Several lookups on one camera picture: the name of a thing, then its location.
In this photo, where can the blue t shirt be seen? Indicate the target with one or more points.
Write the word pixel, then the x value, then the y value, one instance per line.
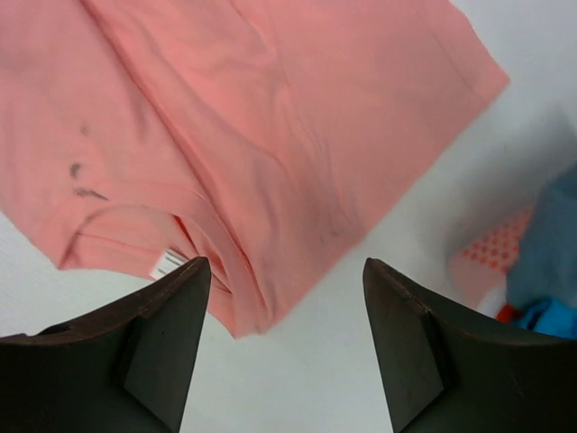
pixel 550 317

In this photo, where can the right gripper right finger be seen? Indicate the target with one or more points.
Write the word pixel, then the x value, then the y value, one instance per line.
pixel 447 368

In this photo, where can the white plastic basket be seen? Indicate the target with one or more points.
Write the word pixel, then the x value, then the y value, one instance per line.
pixel 479 270

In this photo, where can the pink t shirt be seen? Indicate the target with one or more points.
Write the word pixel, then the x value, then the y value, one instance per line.
pixel 268 136

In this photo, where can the orange t shirt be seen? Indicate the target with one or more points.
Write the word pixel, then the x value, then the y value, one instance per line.
pixel 508 314

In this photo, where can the grey t shirt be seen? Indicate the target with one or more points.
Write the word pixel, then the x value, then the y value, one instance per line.
pixel 546 264

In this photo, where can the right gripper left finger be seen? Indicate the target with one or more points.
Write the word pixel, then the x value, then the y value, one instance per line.
pixel 125 367

